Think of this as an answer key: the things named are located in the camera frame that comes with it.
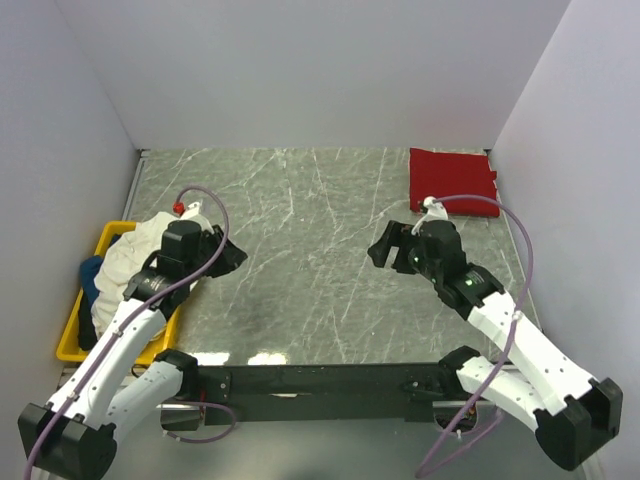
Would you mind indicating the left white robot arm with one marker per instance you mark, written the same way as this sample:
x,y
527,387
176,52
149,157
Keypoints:
x,y
75,434

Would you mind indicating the black garment in bin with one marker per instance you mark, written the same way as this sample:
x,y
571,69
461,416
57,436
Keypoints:
x,y
86,336

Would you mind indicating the dark red t shirt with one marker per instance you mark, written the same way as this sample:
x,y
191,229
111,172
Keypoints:
x,y
442,174

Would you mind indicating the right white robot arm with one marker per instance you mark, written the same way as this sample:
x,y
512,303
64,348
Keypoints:
x,y
571,413

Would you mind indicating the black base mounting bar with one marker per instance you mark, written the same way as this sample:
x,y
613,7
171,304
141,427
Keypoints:
x,y
263,393

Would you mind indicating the dark blue t shirt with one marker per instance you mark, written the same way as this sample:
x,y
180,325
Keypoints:
x,y
88,270

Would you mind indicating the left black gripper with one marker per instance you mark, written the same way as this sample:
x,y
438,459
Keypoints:
x,y
231,259

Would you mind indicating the cream white t shirt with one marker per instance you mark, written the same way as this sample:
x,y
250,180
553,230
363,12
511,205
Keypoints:
x,y
122,260

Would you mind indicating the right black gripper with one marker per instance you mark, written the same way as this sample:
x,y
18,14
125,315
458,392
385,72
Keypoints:
x,y
397,235

